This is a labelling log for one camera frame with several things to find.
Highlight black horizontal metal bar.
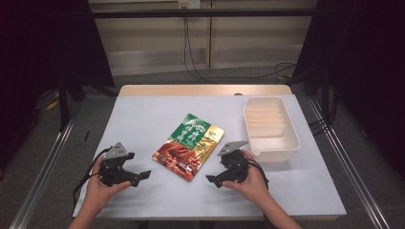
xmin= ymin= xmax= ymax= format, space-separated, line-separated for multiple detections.
xmin=90 ymin=9 xmax=317 ymax=19

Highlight person's right hand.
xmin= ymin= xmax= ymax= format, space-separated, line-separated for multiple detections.
xmin=222 ymin=149 xmax=271 ymax=205

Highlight black floor cables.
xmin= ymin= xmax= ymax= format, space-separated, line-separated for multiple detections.
xmin=308 ymin=94 xmax=338 ymax=137

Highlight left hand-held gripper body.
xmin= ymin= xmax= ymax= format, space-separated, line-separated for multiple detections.
xmin=98 ymin=141 xmax=137 ymax=188

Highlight black curtain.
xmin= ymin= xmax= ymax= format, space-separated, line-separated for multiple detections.
xmin=0 ymin=0 xmax=116 ymax=173
xmin=292 ymin=0 xmax=405 ymax=179

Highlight green and red food packet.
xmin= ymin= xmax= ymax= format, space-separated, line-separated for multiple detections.
xmin=151 ymin=113 xmax=225 ymax=182

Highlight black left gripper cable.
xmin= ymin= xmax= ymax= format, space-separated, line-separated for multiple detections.
xmin=72 ymin=147 xmax=113 ymax=209

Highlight black metal stand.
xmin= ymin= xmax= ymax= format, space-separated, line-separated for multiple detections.
xmin=56 ymin=79 xmax=72 ymax=133

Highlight white plastic container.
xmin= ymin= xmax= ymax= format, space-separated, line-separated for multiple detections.
xmin=243 ymin=95 xmax=302 ymax=163

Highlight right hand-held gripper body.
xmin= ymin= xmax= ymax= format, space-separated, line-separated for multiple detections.
xmin=217 ymin=140 xmax=252 ymax=184

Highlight yellow floor cable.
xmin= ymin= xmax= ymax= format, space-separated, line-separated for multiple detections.
xmin=46 ymin=92 xmax=61 ymax=112

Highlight white wall socket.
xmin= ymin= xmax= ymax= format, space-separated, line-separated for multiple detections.
xmin=178 ymin=0 xmax=202 ymax=10

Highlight person's left hand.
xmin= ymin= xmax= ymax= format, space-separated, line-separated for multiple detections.
xmin=82 ymin=156 xmax=132 ymax=212

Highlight black wall cable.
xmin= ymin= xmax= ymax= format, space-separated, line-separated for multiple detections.
xmin=181 ymin=6 xmax=298 ymax=84

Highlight silver floor rail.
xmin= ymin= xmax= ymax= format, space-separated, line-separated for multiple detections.
xmin=9 ymin=108 xmax=81 ymax=229
xmin=308 ymin=98 xmax=392 ymax=229

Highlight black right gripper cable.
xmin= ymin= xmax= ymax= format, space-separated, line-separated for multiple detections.
xmin=247 ymin=157 xmax=270 ymax=189

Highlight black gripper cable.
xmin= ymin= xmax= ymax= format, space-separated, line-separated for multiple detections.
xmin=72 ymin=147 xmax=113 ymax=209
xmin=247 ymin=157 xmax=270 ymax=189

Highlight white table cover sheet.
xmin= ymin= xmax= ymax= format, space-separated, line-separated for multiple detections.
xmin=73 ymin=94 xmax=348 ymax=221

